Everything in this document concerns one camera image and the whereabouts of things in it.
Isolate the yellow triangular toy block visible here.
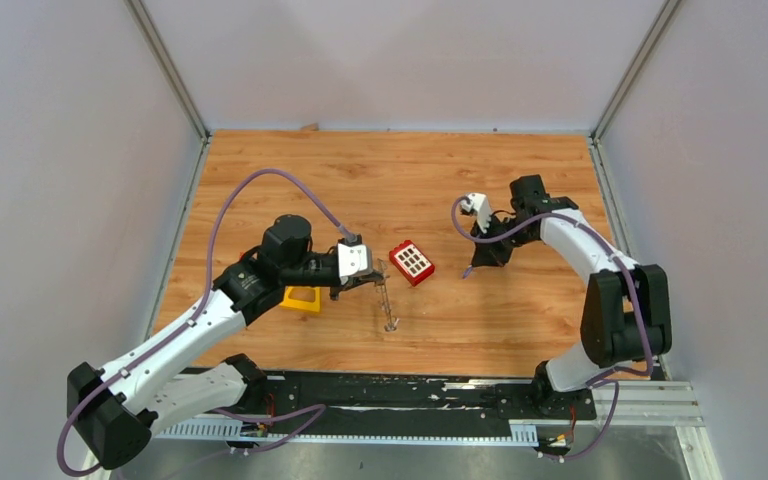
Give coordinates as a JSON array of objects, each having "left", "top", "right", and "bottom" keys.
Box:
[{"left": 279, "top": 286, "right": 322, "bottom": 314}]

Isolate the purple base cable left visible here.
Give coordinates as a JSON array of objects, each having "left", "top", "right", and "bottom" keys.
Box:
[{"left": 214, "top": 402, "right": 328, "bottom": 458}]

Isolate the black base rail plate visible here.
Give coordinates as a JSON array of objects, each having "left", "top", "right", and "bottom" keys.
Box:
[{"left": 219, "top": 371, "right": 597, "bottom": 437}]

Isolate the grey metal keyring disc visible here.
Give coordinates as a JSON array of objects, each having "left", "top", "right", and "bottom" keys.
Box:
[{"left": 376, "top": 274, "right": 399, "bottom": 333}]

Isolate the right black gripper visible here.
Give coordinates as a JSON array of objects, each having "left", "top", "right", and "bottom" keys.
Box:
[{"left": 470, "top": 213, "right": 535, "bottom": 268}]

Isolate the red window toy block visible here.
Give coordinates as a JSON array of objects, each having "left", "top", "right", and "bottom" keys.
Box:
[{"left": 388, "top": 240, "right": 436, "bottom": 287}]

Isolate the white slotted cable duct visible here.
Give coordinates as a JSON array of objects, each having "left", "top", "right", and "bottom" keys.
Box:
[{"left": 157, "top": 417, "right": 539, "bottom": 447}]

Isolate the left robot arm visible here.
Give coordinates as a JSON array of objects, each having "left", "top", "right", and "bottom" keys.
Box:
[{"left": 61, "top": 214, "right": 385, "bottom": 470}]

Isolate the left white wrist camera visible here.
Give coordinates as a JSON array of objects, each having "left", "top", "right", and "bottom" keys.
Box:
[{"left": 337, "top": 243, "right": 373, "bottom": 284}]

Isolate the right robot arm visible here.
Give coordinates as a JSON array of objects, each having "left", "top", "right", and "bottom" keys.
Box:
[{"left": 451, "top": 175, "right": 672, "bottom": 418}]

